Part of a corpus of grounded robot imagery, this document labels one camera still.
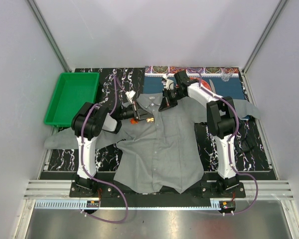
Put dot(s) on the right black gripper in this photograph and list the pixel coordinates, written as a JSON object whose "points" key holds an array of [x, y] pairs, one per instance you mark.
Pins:
{"points": [[165, 104]]}

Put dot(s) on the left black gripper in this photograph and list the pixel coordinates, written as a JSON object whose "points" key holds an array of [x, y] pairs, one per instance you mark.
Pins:
{"points": [[139, 113]]}

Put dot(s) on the grey button shirt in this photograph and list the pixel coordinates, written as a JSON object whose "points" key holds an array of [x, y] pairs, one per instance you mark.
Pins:
{"points": [[159, 153]]}

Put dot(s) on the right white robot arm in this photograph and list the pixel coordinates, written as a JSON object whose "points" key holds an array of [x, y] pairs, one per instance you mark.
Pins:
{"points": [[222, 122]]}

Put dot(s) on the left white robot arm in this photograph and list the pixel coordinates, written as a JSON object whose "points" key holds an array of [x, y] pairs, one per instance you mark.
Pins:
{"points": [[87, 125]]}

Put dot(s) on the near black brooch stand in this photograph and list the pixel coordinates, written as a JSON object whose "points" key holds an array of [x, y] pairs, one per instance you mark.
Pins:
{"points": [[245, 145]]}

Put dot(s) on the red and teal plate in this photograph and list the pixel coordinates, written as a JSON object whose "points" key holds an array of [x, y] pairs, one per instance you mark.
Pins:
{"points": [[203, 82]]}

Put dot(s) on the silver knife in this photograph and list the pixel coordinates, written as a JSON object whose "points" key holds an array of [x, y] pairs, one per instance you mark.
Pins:
{"points": [[212, 86]]}

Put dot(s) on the clear drinking glass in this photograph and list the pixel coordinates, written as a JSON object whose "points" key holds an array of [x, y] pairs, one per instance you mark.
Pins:
{"points": [[227, 74]]}

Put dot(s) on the green plastic bin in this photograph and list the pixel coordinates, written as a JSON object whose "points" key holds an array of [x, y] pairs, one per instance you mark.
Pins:
{"points": [[71, 92]]}

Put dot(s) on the blue patterned placemat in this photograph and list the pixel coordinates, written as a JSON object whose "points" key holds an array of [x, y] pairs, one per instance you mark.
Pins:
{"points": [[234, 87]]}

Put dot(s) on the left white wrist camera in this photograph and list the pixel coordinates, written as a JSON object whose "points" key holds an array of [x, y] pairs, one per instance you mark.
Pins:
{"points": [[130, 95]]}

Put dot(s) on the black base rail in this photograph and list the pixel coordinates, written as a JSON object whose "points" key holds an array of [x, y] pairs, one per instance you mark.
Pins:
{"points": [[205, 188]]}

